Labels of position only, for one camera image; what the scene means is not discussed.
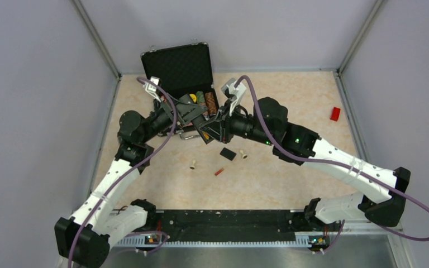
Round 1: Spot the cream chess pawn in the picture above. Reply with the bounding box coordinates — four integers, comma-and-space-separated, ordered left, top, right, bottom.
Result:
240, 149, 248, 159
189, 160, 197, 170

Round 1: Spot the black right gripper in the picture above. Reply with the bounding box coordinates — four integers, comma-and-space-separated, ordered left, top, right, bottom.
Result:
200, 100, 275, 146

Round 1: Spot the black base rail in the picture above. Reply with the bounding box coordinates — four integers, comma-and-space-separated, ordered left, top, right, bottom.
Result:
125, 209, 333, 252

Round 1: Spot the red battery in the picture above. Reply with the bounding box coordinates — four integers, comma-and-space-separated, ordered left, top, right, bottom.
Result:
214, 168, 224, 176

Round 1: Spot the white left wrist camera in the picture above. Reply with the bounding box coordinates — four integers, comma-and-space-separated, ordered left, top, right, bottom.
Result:
144, 76, 161, 103

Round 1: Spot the black remote with buttons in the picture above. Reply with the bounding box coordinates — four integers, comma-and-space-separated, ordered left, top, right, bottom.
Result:
192, 116, 213, 144

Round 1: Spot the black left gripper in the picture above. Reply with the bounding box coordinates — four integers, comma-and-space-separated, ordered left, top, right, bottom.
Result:
140, 92, 208, 143

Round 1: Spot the cream chess pawn right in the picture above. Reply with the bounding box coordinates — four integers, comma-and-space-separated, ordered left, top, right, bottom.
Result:
240, 149, 248, 159

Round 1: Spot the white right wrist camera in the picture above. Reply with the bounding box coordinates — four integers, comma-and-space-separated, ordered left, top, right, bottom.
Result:
221, 78, 247, 116

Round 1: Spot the cream chess pawn left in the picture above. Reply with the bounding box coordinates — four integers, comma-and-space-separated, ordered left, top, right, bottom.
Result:
189, 160, 197, 170

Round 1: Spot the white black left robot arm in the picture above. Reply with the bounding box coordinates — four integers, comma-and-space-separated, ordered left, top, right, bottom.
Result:
54, 98, 207, 267

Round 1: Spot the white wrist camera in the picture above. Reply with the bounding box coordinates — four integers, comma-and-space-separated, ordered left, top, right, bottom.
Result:
144, 76, 161, 103
221, 78, 247, 116

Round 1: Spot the red toy brick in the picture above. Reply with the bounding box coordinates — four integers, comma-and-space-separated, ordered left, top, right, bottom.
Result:
330, 107, 341, 122

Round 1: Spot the yellow poker chip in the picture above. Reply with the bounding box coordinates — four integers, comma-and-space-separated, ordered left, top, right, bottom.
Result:
189, 94, 197, 103

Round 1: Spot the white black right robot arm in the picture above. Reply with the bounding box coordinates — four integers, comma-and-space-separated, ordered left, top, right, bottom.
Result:
200, 97, 411, 230

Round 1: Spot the black poker chip case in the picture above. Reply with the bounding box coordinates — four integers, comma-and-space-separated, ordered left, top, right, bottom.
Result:
141, 42, 220, 119

